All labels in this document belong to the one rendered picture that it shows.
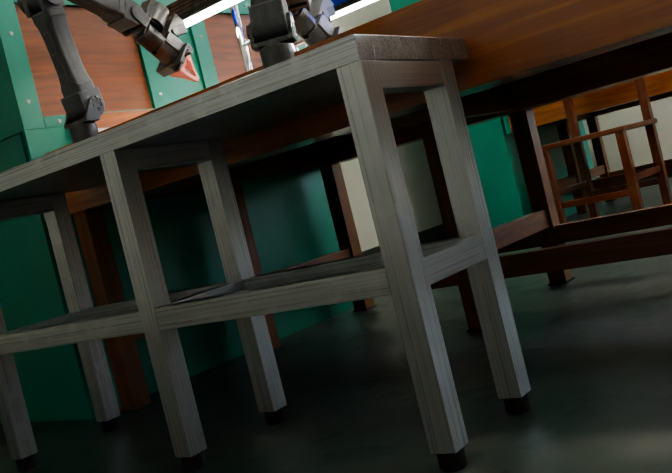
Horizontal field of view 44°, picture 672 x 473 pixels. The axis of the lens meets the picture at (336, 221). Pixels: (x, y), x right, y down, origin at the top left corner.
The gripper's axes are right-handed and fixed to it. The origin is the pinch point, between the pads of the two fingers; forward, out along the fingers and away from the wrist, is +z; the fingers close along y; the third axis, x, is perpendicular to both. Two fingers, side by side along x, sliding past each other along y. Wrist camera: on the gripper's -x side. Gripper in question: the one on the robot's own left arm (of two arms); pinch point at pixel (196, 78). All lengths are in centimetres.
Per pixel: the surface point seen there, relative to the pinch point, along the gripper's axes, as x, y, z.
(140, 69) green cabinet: -26, 46, 6
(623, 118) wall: -310, 56, 405
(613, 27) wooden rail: 33, -118, 0
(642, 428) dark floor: 91, -114, 25
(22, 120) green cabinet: 16, 45, -20
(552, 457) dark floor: 99, -105, 17
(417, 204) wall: -153, 130, 262
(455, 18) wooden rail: 25, -91, -7
